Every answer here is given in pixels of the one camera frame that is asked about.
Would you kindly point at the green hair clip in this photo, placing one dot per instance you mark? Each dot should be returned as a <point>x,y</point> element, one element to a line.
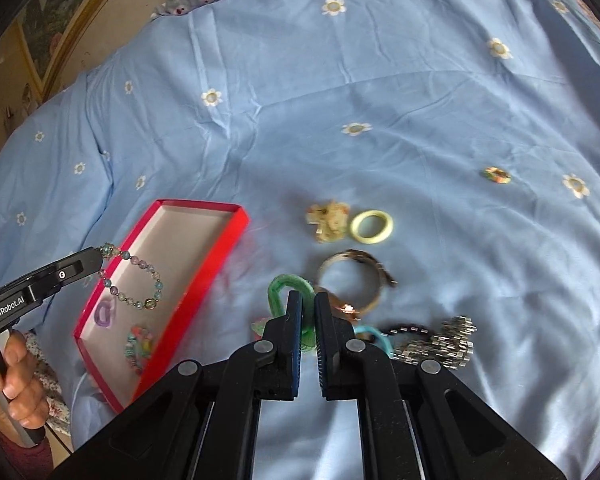
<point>280,287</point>

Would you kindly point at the yellow claw hair clip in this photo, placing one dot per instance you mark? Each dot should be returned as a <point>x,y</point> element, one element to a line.
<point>330,222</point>

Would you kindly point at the blue flower print bedsheet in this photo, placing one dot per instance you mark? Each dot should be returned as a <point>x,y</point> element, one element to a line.
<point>380,85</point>

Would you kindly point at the gold wrist watch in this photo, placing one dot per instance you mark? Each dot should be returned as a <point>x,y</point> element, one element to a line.
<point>365,257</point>

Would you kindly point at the cream wooden headboard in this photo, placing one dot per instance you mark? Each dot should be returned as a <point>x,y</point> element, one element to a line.
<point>5,110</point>

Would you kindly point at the small floral print cloth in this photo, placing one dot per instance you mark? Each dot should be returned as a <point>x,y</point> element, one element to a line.
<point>55,400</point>

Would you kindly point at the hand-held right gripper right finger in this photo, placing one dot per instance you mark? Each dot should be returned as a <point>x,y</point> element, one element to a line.
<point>322,355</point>

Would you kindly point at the gold framed painting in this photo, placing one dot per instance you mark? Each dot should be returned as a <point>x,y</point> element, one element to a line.
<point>55,5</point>

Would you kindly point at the person's left hand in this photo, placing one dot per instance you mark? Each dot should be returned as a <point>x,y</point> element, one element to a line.
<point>22,390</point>

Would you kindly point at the red jewelry box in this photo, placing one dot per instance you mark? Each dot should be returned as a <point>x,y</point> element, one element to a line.
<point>180,230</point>

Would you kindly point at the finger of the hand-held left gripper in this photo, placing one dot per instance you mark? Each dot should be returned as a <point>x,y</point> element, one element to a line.
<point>72,270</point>

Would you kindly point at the purple hair clip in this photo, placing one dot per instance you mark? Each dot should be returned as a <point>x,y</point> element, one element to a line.
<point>102,316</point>

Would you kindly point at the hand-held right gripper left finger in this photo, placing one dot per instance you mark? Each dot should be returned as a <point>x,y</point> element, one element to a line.
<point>295,355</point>

